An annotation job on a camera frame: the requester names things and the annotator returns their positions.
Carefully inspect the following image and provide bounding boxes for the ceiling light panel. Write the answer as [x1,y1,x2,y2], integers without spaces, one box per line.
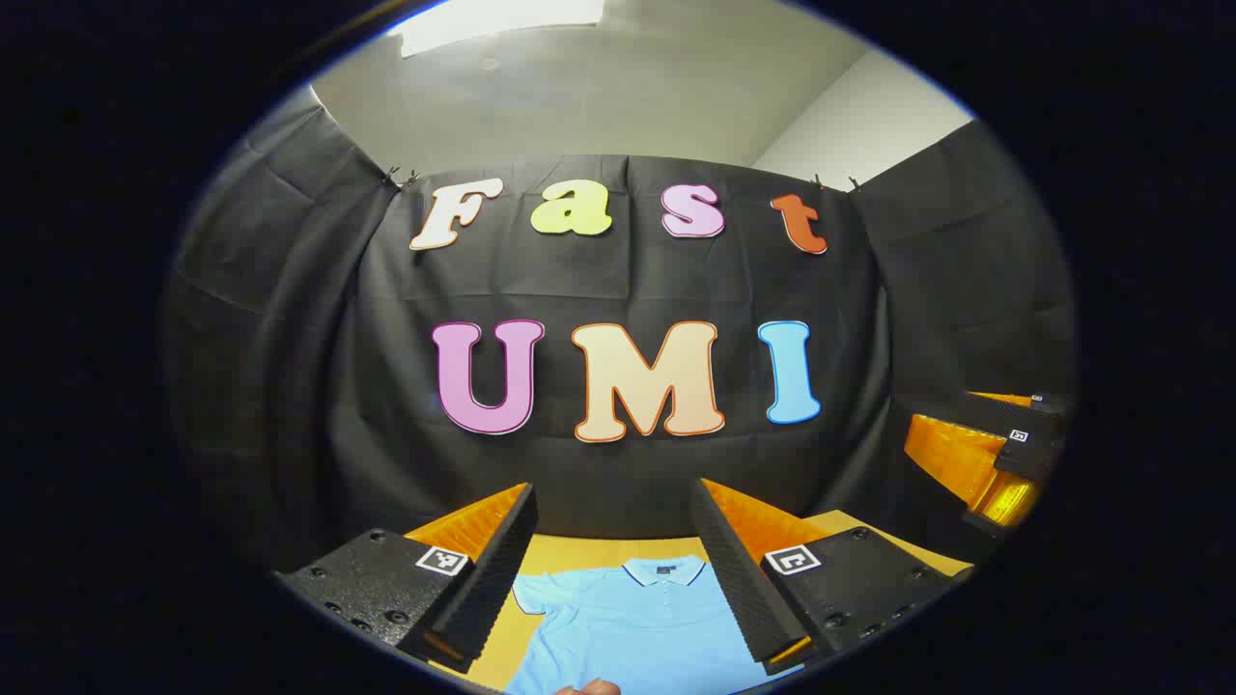
[386,0,607,59]

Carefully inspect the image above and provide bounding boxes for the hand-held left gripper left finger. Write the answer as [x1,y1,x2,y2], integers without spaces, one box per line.
[275,483,539,675]

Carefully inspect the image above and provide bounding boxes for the light blue T-shirt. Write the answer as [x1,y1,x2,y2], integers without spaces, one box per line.
[502,555,802,695]

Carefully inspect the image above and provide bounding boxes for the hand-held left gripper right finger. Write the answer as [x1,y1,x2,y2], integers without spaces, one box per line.
[688,478,976,677]

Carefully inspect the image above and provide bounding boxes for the black backdrop cloth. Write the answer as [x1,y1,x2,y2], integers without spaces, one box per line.
[164,97,1078,570]

